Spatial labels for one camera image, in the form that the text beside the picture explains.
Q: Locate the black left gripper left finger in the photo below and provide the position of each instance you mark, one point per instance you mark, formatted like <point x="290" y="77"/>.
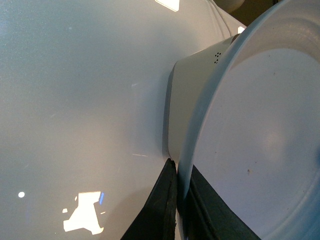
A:
<point x="157" y="218"/>

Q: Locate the white toaster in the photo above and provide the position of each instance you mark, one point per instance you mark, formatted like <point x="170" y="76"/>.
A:
<point x="185" y="83"/>

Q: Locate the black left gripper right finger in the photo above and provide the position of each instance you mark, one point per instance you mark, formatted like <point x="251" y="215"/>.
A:
<point x="203" y="215"/>

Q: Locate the grey round plate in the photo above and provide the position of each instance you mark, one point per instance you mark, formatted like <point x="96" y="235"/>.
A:
<point x="255" y="130"/>

